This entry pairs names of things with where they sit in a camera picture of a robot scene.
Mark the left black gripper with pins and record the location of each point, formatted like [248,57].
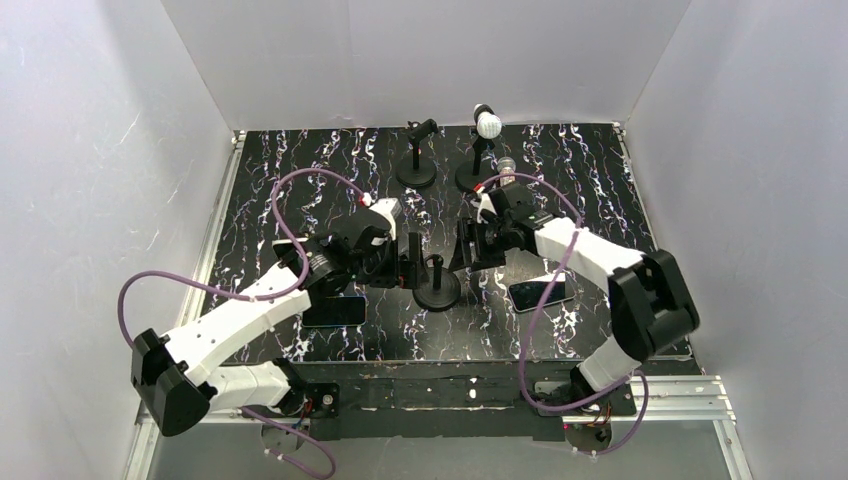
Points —
[390,266]

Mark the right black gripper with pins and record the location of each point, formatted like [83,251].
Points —
[473,244]

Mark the black phone stand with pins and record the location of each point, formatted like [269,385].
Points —
[441,291]

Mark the black phone blue edge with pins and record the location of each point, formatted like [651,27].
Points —
[336,312]

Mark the black phone silver edge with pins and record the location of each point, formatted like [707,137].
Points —
[525,295]

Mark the black phone pink edge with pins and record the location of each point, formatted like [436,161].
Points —
[290,248]

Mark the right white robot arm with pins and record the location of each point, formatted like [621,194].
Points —
[650,304]

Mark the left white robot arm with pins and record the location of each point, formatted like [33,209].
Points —
[181,376]

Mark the black microphone stand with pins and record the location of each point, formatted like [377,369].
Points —
[470,174]

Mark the black stand back middle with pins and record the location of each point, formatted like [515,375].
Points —
[414,171]

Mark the glitter microphone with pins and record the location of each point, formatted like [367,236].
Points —
[506,167]

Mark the white microphone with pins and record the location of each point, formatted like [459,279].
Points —
[487,124]

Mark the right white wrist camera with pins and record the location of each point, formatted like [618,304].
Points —
[485,211]

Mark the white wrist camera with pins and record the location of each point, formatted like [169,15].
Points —
[485,211]
[391,210]

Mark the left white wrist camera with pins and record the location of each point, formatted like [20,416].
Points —
[391,210]

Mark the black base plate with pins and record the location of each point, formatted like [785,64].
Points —
[428,399]

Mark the aluminium frame rail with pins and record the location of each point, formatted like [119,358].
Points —
[312,183]

